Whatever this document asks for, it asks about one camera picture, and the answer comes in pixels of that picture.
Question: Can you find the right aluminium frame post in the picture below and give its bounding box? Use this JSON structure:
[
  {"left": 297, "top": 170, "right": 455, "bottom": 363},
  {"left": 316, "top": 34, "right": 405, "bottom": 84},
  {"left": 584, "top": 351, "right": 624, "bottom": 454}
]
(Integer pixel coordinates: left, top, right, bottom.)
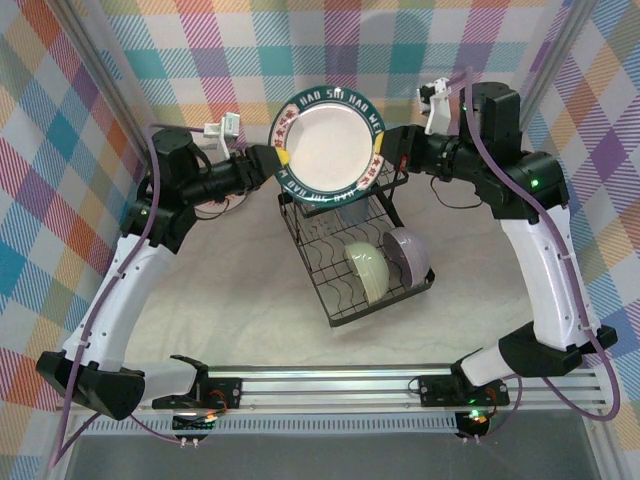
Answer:
[{"left": 499, "top": 0, "right": 599, "bottom": 156}]

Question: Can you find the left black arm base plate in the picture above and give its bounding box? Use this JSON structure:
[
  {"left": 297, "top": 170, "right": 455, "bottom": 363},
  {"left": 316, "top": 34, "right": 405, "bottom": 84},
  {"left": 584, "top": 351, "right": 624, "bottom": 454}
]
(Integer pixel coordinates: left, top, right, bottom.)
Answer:
[{"left": 151, "top": 376, "right": 244, "bottom": 412}]

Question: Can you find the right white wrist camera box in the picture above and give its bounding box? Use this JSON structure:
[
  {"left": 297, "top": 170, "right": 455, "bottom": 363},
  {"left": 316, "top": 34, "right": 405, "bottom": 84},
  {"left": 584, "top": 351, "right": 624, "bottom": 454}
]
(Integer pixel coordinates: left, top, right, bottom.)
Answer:
[{"left": 416, "top": 76, "right": 455, "bottom": 137}]

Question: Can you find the controller board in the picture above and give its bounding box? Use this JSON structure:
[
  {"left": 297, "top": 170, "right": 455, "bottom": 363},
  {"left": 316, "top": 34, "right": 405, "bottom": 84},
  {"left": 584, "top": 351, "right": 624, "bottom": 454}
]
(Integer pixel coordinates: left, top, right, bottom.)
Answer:
[
  {"left": 171, "top": 410, "right": 220, "bottom": 434},
  {"left": 453, "top": 408, "right": 496, "bottom": 441}
]

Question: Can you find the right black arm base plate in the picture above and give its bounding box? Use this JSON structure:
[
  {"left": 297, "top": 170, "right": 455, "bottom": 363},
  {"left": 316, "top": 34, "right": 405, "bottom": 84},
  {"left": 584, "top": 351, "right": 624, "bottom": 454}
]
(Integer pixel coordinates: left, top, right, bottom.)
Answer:
[{"left": 417, "top": 372, "right": 512, "bottom": 409}]

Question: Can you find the left controller board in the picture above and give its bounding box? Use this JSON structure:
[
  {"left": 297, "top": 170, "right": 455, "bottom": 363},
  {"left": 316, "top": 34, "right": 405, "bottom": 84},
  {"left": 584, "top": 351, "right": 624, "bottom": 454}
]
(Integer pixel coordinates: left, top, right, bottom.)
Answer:
[{"left": 171, "top": 410, "right": 220, "bottom": 434}]

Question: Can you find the pale green bowl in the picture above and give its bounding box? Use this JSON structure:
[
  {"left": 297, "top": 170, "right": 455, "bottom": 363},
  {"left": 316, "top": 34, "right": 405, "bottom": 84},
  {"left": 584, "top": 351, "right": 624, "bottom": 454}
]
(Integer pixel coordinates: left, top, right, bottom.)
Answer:
[{"left": 342, "top": 240, "right": 390, "bottom": 305}]

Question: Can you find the white slotted cable duct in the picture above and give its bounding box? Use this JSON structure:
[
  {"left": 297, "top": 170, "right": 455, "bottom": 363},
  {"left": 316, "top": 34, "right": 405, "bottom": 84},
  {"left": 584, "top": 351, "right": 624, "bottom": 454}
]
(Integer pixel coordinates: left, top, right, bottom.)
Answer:
[{"left": 78, "top": 417, "right": 460, "bottom": 437}]

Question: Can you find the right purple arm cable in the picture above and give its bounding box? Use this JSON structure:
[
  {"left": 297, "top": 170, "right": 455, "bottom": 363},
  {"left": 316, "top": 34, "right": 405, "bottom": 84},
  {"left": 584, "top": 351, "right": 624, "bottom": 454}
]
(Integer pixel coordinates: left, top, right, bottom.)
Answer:
[{"left": 462, "top": 66, "right": 620, "bottom": 445}]

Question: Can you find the black wire dish rack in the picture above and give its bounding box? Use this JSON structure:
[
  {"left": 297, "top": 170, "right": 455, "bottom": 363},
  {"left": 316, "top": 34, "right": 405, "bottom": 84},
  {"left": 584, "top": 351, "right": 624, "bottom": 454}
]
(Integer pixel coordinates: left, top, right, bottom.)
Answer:
[{"left": 277, "top": 168, "right": 436, "bottom": 329}]

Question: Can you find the left aluminium frame post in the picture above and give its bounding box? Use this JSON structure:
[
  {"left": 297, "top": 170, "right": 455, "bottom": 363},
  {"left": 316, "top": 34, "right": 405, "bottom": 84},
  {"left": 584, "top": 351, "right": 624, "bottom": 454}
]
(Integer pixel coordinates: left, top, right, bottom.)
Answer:
[{"left": 52, "top": 0, "right": 154, "bottom": 161}]

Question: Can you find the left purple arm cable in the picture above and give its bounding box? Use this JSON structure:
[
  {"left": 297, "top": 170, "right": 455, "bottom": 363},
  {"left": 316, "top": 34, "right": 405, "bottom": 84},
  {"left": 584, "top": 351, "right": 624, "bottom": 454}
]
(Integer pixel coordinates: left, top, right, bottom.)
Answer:
[{"left": 47, "top": 122, "right": 224, "bottom": 474}]

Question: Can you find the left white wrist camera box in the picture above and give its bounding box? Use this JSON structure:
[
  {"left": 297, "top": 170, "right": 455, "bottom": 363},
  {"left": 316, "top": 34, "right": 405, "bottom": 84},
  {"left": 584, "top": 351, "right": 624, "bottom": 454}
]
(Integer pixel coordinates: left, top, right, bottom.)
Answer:
[{"left": 202, "top": 112, "right": 242, "bottom": 160}]

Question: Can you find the white plate green lettered rim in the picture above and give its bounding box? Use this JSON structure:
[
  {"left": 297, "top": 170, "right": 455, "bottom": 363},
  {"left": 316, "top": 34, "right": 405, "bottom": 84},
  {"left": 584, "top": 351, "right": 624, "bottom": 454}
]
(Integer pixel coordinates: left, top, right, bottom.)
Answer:
[{"left": 267, "top": 89, "right": 388, "bottom": 206}]

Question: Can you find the purple bowl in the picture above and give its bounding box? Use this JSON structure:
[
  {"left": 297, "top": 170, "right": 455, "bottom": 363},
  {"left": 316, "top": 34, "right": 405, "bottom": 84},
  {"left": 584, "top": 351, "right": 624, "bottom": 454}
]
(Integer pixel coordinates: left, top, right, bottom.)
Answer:
[{"left": 382, "top": 227, "right": 431, "bottom": 290}]

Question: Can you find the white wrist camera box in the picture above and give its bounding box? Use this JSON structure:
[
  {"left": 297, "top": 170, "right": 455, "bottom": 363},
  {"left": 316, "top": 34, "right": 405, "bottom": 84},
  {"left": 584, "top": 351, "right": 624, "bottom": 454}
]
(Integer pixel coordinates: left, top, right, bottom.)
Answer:
[
  {"left": 202, "top": 112, "right": 242, "bottom": 160},
  {"left": 416, "top": 76, "right": 455, "bottom": 137}
]

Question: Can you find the right controller board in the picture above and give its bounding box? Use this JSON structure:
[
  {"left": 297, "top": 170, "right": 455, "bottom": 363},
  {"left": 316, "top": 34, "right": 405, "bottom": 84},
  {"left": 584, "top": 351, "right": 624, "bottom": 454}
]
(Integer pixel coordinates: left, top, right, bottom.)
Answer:
[{"left": 453, "top": 408, "right": 496, "bottom": 441}]

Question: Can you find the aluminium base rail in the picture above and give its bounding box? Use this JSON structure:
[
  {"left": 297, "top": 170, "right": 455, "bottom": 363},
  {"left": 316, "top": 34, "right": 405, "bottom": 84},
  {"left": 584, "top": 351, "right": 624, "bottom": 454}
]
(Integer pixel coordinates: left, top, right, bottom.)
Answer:
[{"left": 53, "top": 366, "right": 610, "bottom": 417}]

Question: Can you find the aluminium frame post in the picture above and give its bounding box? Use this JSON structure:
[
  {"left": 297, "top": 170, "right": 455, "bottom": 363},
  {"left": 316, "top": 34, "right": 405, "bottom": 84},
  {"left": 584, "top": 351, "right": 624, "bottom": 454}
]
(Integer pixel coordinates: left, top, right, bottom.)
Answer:
[
  {"left": 499, "top": 0, "right": 599, "bottom": 156},
  {"left": 52, "top": 0, "right": 154, "bottom": 161}
]

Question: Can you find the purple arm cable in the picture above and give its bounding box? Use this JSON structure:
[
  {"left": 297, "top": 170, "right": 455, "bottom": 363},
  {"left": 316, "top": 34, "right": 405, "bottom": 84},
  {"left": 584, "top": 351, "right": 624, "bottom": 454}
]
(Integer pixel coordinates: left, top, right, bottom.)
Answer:
[
  {"left": 462, "top": 66, "right": 620, "bottom": 445},
  {"left": 47, "top": 122, "right": 224, "bottom": 474}
]

